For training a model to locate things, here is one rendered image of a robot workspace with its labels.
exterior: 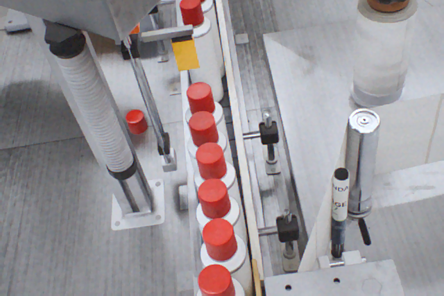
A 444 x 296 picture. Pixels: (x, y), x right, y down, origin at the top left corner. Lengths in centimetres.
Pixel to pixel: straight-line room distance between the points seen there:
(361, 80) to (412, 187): 19
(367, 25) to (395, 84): 12
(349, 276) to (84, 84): 29
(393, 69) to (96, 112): 49
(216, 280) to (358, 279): 14
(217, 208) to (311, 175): 28
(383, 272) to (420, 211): 36
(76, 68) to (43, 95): 66
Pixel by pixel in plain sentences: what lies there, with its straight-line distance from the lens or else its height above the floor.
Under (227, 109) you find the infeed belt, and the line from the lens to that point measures 96.
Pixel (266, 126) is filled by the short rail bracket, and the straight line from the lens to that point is 86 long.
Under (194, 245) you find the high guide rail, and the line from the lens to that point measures 71.
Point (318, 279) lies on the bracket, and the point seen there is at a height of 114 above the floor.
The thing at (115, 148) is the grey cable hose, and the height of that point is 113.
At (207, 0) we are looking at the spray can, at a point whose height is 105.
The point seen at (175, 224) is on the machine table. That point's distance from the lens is 89.
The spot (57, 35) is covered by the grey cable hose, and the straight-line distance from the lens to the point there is 51.
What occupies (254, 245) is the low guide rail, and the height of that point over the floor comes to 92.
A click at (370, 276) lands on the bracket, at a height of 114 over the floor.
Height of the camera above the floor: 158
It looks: 49 degrees down
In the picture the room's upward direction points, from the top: 12 degrees counter-clockwise
